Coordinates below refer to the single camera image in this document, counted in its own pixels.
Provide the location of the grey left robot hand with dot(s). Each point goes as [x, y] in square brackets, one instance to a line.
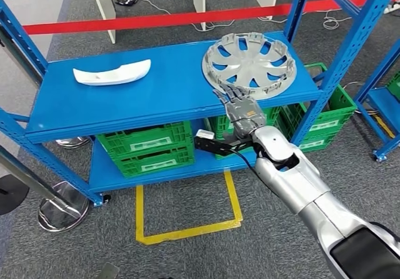
[108, 271]

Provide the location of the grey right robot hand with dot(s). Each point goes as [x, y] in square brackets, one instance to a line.
[244, 113]

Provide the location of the silver wheel hubcap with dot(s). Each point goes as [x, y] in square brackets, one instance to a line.
[250, 63]

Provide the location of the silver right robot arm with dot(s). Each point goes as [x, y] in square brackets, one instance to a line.
[296, 177]

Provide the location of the blue metal shelf rack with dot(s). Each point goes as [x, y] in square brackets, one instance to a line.
[384, 103]
[140, 99]

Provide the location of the white curved plastic part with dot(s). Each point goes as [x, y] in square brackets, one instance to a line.
[115, 75]

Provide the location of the green plastic crate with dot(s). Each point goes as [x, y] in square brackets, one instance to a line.
[315, 144]
[143, 138]
[219, 123]
[156, 165]
[324, 121]
[223, 153]
[394, 86]

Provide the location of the yellow floor tape square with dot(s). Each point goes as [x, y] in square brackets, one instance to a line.
[187, 231]

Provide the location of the black round stand base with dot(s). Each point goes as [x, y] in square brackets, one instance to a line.
[12, 194]

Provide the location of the red barrier belt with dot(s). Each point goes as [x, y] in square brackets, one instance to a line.
[156, 20]

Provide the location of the chrome stanchion base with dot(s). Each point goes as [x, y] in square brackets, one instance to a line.
[370, 112]

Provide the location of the yellow floor tape line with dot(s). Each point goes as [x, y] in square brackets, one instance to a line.
[384, 128]

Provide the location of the white power strip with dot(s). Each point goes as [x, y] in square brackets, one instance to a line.
[393, 8]

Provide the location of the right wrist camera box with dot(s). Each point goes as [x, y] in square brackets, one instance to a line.
[212, 145]

